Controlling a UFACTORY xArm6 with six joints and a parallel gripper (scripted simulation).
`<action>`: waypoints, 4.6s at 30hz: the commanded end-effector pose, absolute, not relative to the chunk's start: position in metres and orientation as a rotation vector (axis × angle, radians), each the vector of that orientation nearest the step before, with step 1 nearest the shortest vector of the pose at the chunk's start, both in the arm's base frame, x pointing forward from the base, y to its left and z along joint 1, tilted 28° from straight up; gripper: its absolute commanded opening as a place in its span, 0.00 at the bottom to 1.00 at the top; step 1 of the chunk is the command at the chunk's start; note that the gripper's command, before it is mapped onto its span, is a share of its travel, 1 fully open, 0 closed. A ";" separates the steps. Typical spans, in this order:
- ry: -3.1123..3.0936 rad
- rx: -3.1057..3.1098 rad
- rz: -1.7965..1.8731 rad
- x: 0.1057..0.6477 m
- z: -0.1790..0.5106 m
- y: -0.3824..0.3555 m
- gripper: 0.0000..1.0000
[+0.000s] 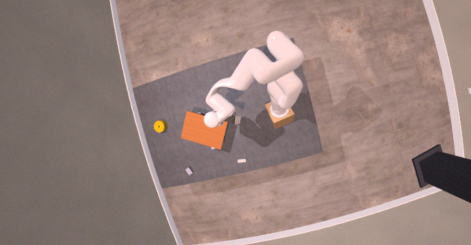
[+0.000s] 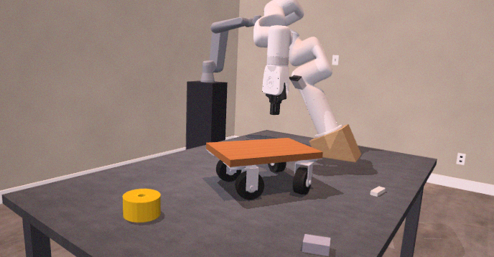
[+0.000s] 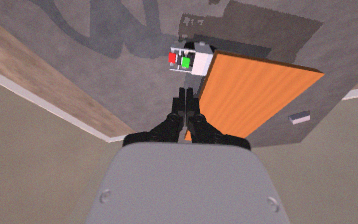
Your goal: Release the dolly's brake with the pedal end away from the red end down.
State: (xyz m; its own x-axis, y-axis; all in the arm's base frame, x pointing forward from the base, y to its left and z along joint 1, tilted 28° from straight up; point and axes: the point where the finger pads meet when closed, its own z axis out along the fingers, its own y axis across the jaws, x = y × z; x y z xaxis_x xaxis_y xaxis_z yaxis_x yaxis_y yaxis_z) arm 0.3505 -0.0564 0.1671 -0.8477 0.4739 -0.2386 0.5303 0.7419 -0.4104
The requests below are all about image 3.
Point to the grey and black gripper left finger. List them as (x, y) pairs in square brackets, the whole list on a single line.
[(168, 129)]

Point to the orange wooden dolly on casters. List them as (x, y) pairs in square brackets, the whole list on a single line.
[(241, 92)]

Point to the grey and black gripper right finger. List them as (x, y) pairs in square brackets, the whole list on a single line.
[(203, 132)]

